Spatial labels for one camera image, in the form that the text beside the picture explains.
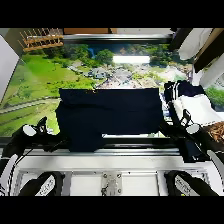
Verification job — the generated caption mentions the dark navy garment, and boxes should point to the dark navy garment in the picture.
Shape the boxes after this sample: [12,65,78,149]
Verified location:
[54,87,165,154]

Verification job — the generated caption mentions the navy garment with white stripes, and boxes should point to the navy garment with white stripes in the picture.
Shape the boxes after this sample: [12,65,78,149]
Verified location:
[162,79,207,105]

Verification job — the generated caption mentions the brown patterned garment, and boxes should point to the brown patterned garment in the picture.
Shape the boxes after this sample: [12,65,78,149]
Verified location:
[205,121,224,145]

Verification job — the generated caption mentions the white hanging garment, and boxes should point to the white hanging garment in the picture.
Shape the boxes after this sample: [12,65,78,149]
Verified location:
[177,28,215,62]

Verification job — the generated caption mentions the silver frame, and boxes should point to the silver frame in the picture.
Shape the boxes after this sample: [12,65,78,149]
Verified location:
[9,146,224,197]

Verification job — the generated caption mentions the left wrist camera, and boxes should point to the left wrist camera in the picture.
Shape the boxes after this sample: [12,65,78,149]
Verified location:
[35,116,50,135]

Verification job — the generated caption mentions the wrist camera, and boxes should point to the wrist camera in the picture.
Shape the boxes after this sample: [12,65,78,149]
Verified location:
[180,108,193,128]
[35,116,50,135]

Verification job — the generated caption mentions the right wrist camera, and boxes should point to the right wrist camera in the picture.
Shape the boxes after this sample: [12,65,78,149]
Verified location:
[180,108,193,128]

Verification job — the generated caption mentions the black cable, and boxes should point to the black cable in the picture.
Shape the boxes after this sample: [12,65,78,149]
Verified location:
[9,146,37,189]

